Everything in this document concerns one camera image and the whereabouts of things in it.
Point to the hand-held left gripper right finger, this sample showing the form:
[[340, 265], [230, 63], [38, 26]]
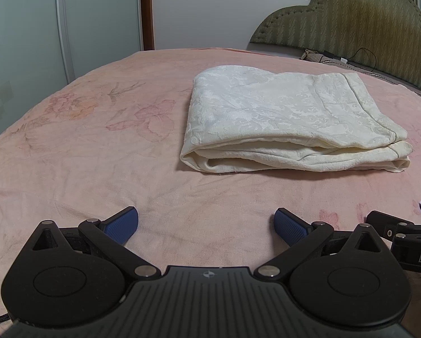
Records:
[[289, 225]]

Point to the brown wooden post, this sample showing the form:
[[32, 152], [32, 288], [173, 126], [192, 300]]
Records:
[[147, 10]]

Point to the white quilt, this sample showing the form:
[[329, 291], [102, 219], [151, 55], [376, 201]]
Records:
[[284, 112]]

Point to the olive green padded headboard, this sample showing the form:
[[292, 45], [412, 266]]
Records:
[[355, 21]]

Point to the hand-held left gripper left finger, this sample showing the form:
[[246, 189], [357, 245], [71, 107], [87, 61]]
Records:
[[122, 223]]

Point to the white sliding wardrobe door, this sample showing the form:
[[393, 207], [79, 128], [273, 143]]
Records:
[[38, 42]]

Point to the pink floral blanket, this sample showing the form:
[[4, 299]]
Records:
[[90, 165]]

